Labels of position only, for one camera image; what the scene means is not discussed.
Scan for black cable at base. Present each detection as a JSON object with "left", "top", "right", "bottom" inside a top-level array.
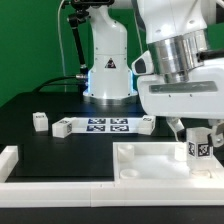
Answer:
[{"left": 32, "top": 75, "right": 88, "bottom": 93}]

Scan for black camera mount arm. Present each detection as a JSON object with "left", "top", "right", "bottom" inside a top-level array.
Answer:
[{"left": 67, "top": 11, "right": 88, "bottom": 80}]

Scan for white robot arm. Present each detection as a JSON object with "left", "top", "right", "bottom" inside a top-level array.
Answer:
[{"left": 64, "top": 0, "right": 224, "bottom": 147}]

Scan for white fiducial tag sheet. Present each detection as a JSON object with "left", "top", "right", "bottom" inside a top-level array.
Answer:
[{"left": 72, "top": 117, "right": 140, "bottom": 133}]

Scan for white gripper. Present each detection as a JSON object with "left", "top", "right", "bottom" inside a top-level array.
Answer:
[{"left": 132, "top": 49, "right": 224, "bottom": 147}]

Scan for white U-shaped obstacle fence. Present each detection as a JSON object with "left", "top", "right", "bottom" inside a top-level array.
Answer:
[{"left": 0, "top": 146, "right": 224, "bottom": 208}]

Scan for white hanging cable left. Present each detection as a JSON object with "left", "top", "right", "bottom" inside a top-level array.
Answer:
[{"left": 56, "top": 0, "right": 68, "bottom": 93}]

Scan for white hanging cable right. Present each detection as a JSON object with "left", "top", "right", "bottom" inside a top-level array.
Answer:
[{"left": 131, "top": 4, "right": 148, "bottom": 54}]

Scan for white square table top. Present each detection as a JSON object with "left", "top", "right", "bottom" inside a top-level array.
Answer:
[{"left": 113, "top": 142, "right": 224, "bottom": 180}]

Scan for white hanging cable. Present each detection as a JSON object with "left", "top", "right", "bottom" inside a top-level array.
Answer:
[
  {"left": 131, "top": 4, "right": 148, "bottom": 54},
  {"left": 56, "top": 0, "right": 68, "bottom": 93}
]

